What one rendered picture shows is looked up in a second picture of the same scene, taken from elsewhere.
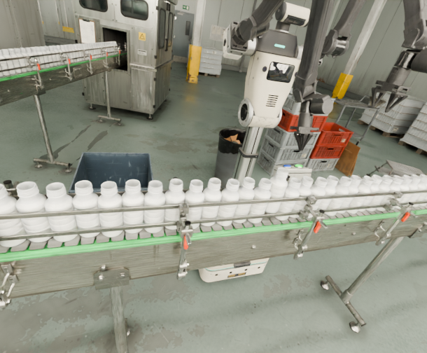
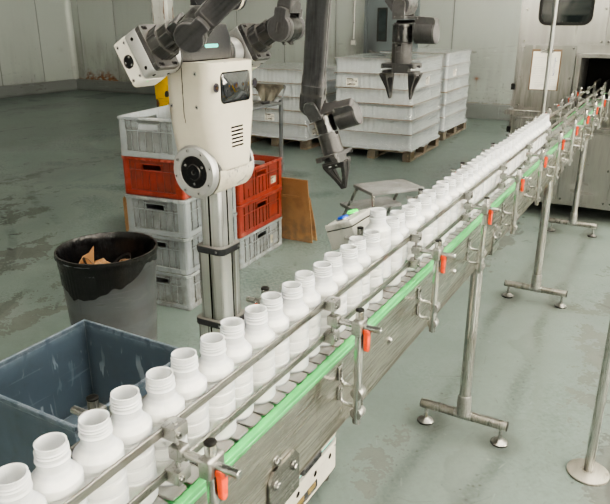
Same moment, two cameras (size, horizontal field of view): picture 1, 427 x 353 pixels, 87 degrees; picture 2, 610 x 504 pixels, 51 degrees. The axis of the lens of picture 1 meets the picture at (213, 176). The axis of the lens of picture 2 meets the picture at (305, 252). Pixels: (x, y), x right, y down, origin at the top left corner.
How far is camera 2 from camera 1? 86 cm
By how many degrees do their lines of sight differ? 36
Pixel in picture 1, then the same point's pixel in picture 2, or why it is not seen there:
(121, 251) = (291, 415)
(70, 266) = (248, 477)
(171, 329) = not seen: outside the picture
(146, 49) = not seen: outside the picture
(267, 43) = not seen: hidden behind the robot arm
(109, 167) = (18, 390)
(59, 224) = (231, 399)
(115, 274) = (288, 467)
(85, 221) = (248, 382)
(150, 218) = (301, 341)
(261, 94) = (221, 129)
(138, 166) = (70, 359)
